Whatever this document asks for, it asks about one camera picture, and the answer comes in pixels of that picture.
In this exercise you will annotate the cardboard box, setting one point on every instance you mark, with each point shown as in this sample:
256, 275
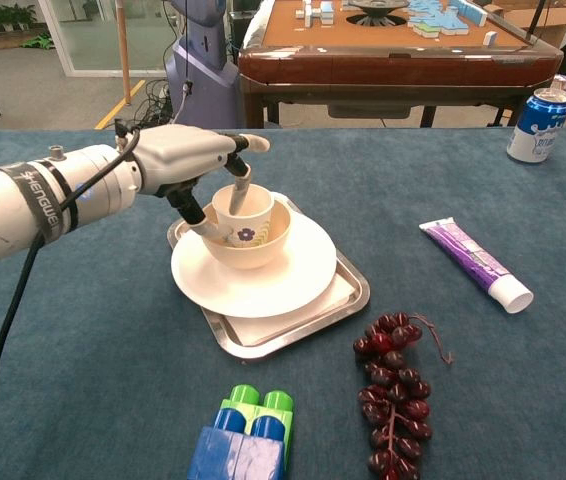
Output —
538, 17

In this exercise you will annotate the stack of mahjong tiles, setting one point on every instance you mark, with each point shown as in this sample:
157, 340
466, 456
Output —
315, 12

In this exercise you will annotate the blue felt table cloth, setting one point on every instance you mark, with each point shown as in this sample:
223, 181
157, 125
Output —
88, 375

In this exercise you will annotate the paper cup with purple flower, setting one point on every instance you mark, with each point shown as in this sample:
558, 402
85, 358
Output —
253, 220

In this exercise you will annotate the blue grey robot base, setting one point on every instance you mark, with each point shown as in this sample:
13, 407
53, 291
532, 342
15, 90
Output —
203, 65

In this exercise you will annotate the wooden pole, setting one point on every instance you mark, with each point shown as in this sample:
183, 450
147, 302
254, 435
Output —
123, 50

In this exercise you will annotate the white square plate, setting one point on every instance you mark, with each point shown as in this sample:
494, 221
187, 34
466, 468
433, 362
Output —
323, 310

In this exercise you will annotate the black mahjong dice dome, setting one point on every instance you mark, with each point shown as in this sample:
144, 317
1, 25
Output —
378, 11

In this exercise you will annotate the dark red grape bunch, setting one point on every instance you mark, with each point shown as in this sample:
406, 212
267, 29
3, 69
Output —
393, 390

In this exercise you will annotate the white blue mahjong tile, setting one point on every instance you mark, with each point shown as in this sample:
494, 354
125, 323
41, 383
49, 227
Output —
490, 38

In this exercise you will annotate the cream bowl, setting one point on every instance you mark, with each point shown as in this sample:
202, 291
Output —
248, 255

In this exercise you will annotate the pile of mahjong tiles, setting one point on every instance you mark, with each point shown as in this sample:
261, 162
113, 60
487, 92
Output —
443, 17

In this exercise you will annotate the blue white drink can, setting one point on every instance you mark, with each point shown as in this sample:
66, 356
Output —
538, 130

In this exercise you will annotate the blue building block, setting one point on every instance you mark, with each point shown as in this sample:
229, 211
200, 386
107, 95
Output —
238, 455

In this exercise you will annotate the green building block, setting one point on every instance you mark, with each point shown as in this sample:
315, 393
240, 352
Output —
283, 415

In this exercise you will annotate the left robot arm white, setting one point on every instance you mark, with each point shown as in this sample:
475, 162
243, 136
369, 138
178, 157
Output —
13, 210

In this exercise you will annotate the silver metal tray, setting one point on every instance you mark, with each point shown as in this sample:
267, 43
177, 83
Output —
353, 310

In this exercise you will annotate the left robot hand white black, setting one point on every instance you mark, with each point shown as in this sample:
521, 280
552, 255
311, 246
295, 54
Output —
178, 150

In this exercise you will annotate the brown mahjong table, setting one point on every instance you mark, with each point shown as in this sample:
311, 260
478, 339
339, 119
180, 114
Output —
393, 65

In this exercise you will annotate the white round plate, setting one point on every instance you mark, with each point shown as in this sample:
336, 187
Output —
263, 290

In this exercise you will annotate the purple white toothpaste tube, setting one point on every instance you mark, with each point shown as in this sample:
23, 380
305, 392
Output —
473, 262

